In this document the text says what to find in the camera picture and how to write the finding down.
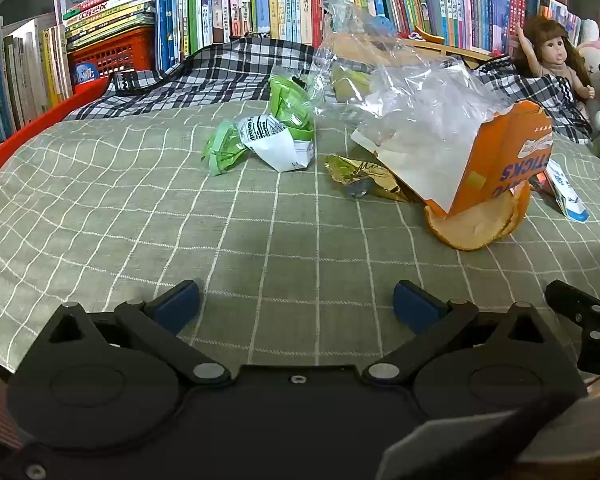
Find red bed rail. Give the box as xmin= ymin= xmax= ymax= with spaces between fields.
xmin=0 ymin=78 xmax=109 ymax=169

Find pink white bunny plush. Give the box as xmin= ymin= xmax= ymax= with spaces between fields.
xmin=578 ymin=18 xmax=600 ymax=120

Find green checked bed sheet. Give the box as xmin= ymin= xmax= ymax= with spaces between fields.
xmin=0 ymin=102 xmax=600 ymax=368

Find green white snack wrapper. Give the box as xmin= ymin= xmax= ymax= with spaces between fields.
xmin=202 ymin=74 xmax=315 ymax=176

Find orange sticks snack box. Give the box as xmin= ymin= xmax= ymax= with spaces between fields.
xmin=351 ymin=101 xmax=553 ymax=216

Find leaning books at left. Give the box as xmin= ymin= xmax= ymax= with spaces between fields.
xmin=0 ymin=13 xmax=73 ymax=143

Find black white plaid blanket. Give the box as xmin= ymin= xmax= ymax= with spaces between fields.
xmin=67 ymin=38 xmax=595 ymax=144

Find stack of flat books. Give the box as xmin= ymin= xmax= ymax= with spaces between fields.
xmin=61 ymin=0 xmax=156 ymax=52

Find gold foil wrapper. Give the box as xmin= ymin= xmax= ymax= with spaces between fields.
xmin=325 ymin=155 xmax=410 ymax=203

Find red plastic basket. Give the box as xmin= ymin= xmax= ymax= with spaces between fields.
xmin=68 ymin=26 xmax=155 ymax=86

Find brown haired doll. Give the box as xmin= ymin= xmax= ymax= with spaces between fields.
xmin=514 ymin=16 xmax=595 ymax=114

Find clear plastic bag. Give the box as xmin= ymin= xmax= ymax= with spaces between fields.
xmin=306 ymin=0 xmax=513 ymax=159

